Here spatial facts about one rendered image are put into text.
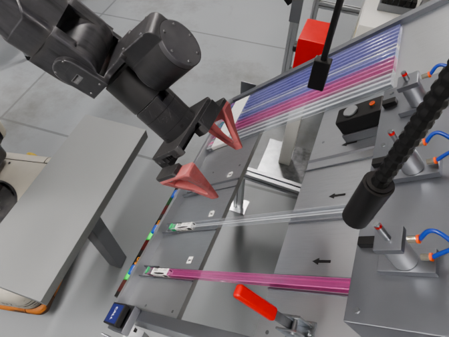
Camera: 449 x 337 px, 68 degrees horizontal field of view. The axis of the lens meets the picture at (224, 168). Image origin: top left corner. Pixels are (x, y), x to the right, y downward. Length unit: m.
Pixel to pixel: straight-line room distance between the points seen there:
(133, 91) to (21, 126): 1.91
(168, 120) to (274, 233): 1.25
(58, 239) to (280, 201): 1.06
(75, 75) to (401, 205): 0.38
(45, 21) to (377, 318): 0.42
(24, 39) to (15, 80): 2.25
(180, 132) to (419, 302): 0.31
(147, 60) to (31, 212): 0.81
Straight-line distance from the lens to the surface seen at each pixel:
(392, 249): 0.32
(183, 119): 0.44
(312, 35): 1.30
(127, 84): 0.43
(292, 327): 0.43
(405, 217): 0.39
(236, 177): 0.75
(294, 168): 1.82
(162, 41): 0.38
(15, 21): 0.41
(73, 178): 1.14
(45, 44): 0.41
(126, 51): 0.40
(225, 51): 2.53
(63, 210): 1.09
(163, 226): 0.83
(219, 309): 1.50
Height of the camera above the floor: 1.47
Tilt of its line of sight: 55 degrees down
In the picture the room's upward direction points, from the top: straight up
